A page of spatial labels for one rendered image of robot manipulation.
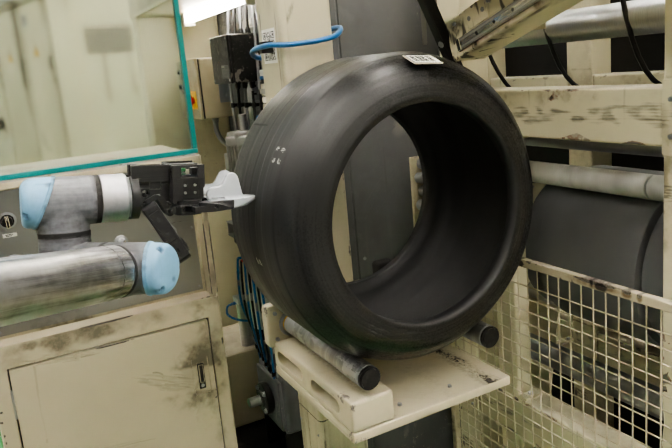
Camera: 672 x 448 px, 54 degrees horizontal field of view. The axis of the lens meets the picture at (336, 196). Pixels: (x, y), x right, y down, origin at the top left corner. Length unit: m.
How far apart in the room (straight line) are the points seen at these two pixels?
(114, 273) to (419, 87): 0.59
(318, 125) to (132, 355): 0.89
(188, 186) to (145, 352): 0.75
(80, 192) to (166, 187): 0.13
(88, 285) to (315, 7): 0.86
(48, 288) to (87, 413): 0.99
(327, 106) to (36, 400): 1.03
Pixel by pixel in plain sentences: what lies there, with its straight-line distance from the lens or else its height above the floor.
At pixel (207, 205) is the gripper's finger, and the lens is 1.08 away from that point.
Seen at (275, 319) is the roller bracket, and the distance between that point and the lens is 1.50.
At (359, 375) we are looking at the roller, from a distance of 1.22.
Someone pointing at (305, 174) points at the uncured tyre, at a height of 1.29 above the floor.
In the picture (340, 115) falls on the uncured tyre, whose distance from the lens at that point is 1.08.
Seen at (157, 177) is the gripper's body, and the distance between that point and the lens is 1.08.
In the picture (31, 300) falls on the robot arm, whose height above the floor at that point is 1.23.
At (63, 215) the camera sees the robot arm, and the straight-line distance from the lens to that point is 1.04.
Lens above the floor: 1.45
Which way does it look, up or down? 11 degrees down
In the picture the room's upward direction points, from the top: 5 degrees counter-clockwise
